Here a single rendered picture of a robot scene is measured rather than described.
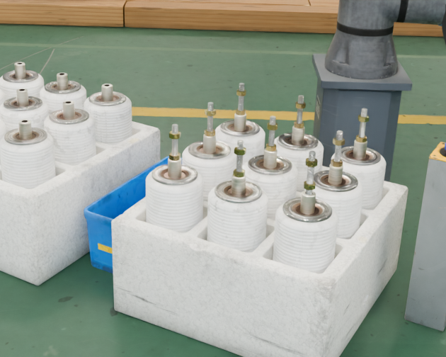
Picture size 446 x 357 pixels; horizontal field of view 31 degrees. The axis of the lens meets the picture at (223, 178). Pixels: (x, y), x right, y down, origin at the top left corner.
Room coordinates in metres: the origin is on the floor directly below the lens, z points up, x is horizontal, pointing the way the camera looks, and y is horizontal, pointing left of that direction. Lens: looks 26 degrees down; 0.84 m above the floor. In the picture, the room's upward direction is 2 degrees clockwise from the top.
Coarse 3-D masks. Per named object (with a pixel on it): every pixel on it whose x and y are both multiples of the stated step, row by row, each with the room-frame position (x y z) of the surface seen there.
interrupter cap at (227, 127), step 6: (228, 120) 1.45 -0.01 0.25; (246, 120) 1.45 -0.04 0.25; (222, 126) 1.42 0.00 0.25; (228, 126) 1.42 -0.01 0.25; (246, 126) 1.43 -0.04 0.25; (252, 126) 1.43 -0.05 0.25; (258, 126) 1.43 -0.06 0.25; (228, 132) 1.39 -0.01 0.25; (234, 132) 1.39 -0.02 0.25; (240, 132) 1.39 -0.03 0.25; (246, 132) 1.39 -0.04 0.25; (252, 132) 1.39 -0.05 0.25
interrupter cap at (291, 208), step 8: (288, 200) 1.12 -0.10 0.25; (296, 200) 1.13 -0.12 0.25; (320, 200) 1.13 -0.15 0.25; (288, 208) 1.10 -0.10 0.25; (296, 208) 1.11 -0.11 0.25; (320, 208) 1.11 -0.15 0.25; (328, 208) 1.11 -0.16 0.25; (288, 216) 1.08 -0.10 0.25; (296, 216) 1.08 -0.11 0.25; (304, 216) 1.08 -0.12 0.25; (312, 216) 1.08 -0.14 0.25; (320, 216) 1.08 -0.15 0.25; (328, 216) 1.08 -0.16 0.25
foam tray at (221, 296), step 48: (384, 192) 1.34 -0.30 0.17; (144, 240) 1.15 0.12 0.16; (192, 240) 1.12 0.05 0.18; (336, 240) 1.14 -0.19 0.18; (384, 240) 1.23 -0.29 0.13; (144, 288) 1.15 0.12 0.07; (192, 288) 1.10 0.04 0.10; (240, 288) 1.07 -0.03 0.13; (288, 288) 1.03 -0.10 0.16; (336, 288) 1.02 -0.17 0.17; (192, 336) 1.10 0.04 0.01; (240, 336) 1.06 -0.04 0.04; (288, 336) 1.03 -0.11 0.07; (336, 336) 1.04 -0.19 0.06
